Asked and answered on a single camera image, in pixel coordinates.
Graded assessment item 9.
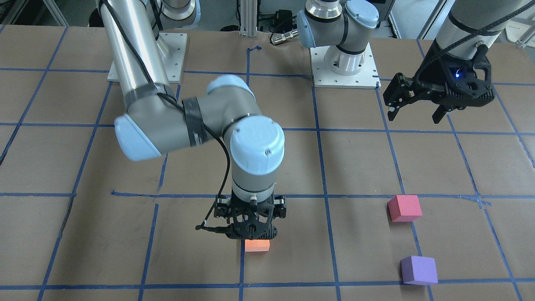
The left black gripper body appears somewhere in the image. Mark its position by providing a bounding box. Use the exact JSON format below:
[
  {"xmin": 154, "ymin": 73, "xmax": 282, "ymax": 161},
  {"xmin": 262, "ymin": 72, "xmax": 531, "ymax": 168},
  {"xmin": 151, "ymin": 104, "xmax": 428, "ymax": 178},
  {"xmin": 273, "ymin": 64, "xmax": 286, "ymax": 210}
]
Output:
[{"xmin": 383, "ymin": 44, "xmax": 495, "ymax": 110}]

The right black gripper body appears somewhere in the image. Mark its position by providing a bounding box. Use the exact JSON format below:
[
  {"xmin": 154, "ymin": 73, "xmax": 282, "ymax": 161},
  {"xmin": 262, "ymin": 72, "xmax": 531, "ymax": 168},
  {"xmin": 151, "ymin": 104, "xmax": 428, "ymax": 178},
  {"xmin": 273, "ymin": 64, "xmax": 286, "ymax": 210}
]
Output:
[{"xmin": 213, "ymin": 194, "xmax": 287, "ymax": 240}]

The purple foam block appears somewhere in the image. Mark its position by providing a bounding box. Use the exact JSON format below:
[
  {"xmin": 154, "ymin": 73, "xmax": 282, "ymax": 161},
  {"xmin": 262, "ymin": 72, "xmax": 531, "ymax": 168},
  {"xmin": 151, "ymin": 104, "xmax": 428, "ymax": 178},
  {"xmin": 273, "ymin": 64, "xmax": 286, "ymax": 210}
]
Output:
[{"xmin": 400, "ymin": 256, "xmax": 439, "ymax": 286}]

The aluminium frame post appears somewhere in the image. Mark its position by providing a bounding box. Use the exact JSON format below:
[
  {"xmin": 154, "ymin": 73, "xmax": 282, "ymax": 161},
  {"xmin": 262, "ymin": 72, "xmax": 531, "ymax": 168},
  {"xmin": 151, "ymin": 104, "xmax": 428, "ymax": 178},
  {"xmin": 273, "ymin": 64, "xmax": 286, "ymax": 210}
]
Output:
[{"xmin": 238, "ymin": 0, "xmax": 259, "ymax": 39}]

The orange foam block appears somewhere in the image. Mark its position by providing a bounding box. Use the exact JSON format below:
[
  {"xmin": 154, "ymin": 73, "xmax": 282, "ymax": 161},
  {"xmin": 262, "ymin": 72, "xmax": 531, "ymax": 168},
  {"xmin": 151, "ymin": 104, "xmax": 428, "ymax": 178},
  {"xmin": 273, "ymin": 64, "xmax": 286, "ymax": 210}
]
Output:
[{"xmin": 245, "ymin": 240, "xmax": 270, "ymax": 252}]

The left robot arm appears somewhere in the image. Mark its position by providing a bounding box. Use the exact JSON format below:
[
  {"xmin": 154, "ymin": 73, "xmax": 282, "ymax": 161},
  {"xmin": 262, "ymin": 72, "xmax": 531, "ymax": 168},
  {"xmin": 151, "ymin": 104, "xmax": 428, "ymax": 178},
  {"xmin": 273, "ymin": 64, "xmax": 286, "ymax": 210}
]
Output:
[{"xmin": 297, "ymin": 0, "xmax": 534, "ymax": 123}]

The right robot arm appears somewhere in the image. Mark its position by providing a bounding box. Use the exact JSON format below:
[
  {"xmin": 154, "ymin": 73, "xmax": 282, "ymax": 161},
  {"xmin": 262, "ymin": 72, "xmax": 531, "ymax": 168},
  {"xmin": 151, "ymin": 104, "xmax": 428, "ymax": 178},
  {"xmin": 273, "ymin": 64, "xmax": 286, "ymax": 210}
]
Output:
[{"xmin": 96, "ymin": 0, "xmax": 286, "ymax": 240}]

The red foam block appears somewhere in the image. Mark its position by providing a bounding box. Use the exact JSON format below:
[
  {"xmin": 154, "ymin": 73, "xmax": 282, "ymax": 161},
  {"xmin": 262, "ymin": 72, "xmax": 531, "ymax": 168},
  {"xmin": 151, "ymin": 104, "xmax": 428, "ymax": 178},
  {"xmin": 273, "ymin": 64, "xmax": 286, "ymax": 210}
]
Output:
[{"xmin": 387, "ymin": 195, "xmax": 423, "ymax": 222}]

